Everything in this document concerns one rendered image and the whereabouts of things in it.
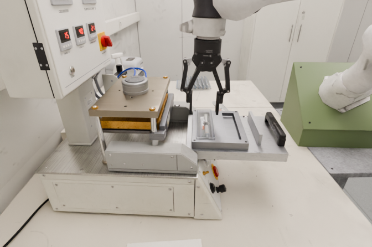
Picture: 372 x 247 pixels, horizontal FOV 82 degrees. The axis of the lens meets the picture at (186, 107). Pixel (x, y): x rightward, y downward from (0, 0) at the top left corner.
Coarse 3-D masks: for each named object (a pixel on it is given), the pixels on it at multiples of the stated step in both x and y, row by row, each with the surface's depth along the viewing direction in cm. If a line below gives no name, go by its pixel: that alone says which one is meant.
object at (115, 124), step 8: (160, 112) 65; (104, 120) 60; (112, 120) 60; (120, 120) 60; (128, 120) 60; (136, 120) 60; (144, 120) 60; (160, 120) 62; (104, 128) 62; (112, 128) 62; (120, 128) 62; (128, 128) 61; (136, 128) 61; (144, 128) 61
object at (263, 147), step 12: (192, 120) 78; (252, 120) 71; (264, 120) 78; (252, 132) 70; (264, 132) 71; (252, 144) 65; (264, 144) 65; (276, 144) 65; (204, 156) 63; (216, 156) 63; (228, 156) 63; (240, 156) 63; (252, 156) 62; (264, 156) 62; (276, 156) 62
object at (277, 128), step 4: (268, 112) 75; (268, 116) 73; (272, 116) 72; (268, 120) 73; (272, 120) 70; (276, 120) 70; (272, 124) 69; (276, 124) 68; (272, 128) 69; (276, 128) 66; (280, 128) 66; (276, 132) 66; (280, 132) 64; (284, 132) 64; (280, 136) 63; (284, 136) 63; (280, 140) 64; (284, 140) 63; (280, 144) 64; (284, 144) 64
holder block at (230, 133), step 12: (216, 120) 73; (228, 120) 76; (240, 120) 73; (192, 132) 67; (216, 132) 66; (228, 132) 69; (240, 132) 66; (192, 144) 63; (204, 144) 62; (216, 144) 62; (228, 144) 62; (240, 144) 62
